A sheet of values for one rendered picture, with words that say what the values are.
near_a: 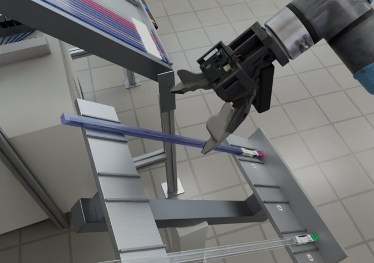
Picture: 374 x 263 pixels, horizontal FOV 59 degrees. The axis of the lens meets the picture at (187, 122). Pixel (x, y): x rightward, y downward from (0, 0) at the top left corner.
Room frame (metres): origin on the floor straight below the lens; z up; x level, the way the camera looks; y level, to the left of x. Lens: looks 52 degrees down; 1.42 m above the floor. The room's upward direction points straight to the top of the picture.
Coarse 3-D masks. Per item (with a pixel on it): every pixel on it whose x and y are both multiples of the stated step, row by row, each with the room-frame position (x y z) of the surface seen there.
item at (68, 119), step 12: (72, 120) 0.30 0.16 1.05; (84, 120) 0.30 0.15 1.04; (96, 120) 0.32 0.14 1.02; (120, 132) 0.32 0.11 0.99; (132, 132) 0.32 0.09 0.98; (144, 132) 0.33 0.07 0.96; (156, 132) 0.35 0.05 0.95; (180, 144) 0.36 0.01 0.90; (192, 144) 0.37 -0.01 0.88; (204, 144) 0.38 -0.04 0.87
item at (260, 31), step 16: (256, 32) 0.41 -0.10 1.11; (224, 48) 0.41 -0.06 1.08; (240, 48) 0.40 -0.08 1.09; (256, 48) 0.41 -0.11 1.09; (272, 48) 0.39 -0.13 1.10; (208, 64) 0.40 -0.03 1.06; (224, 64) 0.38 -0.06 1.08; (240, 64) 0.38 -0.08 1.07; (256, 64) 0.40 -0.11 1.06; (208, 80) 0.37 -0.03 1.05; (224, 80) 0.36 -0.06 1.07; (240, 80) 0.36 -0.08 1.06; (256, 80) 0.39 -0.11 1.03; (224, 96) 0.36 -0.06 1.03; (240, 96) 0.37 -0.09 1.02
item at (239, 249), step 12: (264, 240) 0.19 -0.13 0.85; (276, 240) 0.20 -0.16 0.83; (288, 240) 0.21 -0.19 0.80; (180, 252) 0.13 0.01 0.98; (192, 252) 0.14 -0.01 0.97; (204, 252) 0.14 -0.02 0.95; (216, 252) 0.15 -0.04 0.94; (228, 252) 0.15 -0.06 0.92; (240, 252) 0.16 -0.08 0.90; (252, 252) 0.17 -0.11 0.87
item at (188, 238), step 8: (200, 224) 0.24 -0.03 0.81; (176, 232) 0.22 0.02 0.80; (184, 232) 0.22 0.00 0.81; (192, 232) 0.22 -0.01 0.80; (200, 232) 0.23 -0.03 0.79; (176, 240) 0.23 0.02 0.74; (184, 240) 0.21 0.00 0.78; (192, 240) 0.22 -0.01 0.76; (200, 240) 0.23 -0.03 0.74; (176, 248) 0.23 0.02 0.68; (184, 248) 0.21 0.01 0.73; (192, 248) 0.22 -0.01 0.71; (200, 248) 0.23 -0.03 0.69
